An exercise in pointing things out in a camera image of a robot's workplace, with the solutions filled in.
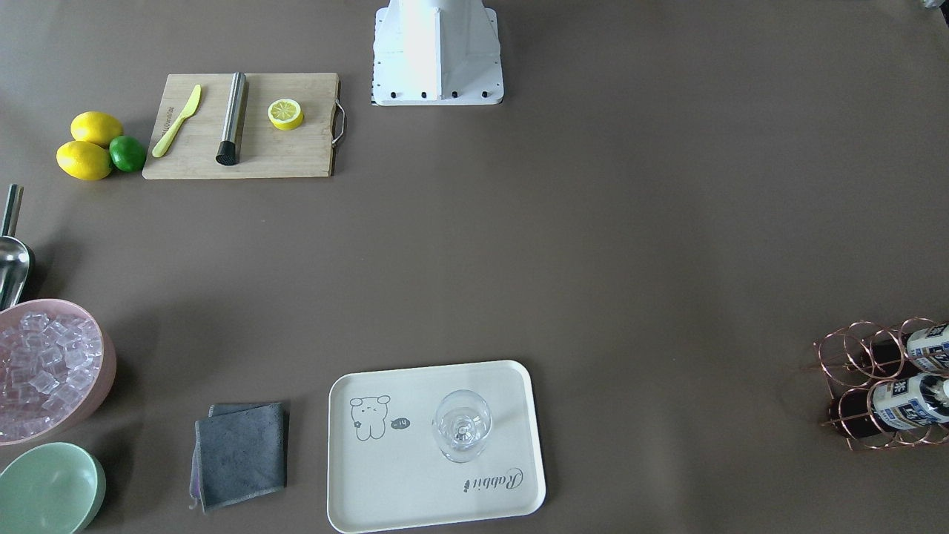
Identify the pink bowl with ice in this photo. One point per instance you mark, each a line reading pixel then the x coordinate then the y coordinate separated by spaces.
pixel 58 366

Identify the cream rabbit tray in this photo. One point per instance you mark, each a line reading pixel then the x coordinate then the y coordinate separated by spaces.
pixel 385 471

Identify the tea bottle top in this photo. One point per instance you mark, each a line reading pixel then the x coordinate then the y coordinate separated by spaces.
pixel 923 351

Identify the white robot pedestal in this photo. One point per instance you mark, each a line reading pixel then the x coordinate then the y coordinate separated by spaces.
pixel 436 53

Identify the wooden cutting board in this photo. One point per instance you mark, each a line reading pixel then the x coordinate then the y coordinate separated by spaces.
pixel 263 151

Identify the steel muddler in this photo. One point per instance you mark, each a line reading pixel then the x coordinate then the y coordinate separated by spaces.
pixel 228 146

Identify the metal ice scoop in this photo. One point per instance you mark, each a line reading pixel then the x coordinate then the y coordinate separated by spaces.
pixel 16 257

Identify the copper wire bottle basket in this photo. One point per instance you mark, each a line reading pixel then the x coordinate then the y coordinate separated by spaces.
pixel 858 359

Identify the tea bottle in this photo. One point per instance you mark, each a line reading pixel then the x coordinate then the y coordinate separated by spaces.
pixel 901 405
pixel 923 351

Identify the yellow plastic knife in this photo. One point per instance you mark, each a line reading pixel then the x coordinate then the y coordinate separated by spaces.
pixel 189 109

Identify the lemon near board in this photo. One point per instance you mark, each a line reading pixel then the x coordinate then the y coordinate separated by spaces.
pixel 95 127

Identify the green lime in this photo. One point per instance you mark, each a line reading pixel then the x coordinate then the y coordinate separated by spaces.
pixel 127 154

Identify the clear wine glass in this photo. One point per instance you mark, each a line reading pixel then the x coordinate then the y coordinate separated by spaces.
pixel 462 425

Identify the grey folded cloth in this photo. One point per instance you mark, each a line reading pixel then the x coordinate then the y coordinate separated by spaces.
pixel 240 453

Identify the tea bottle middle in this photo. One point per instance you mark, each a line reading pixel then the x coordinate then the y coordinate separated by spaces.
pixel 901 405

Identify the green bowl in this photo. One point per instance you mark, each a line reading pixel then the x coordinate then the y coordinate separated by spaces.
pixel 52 488

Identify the half lemon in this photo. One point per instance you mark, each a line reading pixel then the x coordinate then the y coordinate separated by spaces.
pixel 285 114

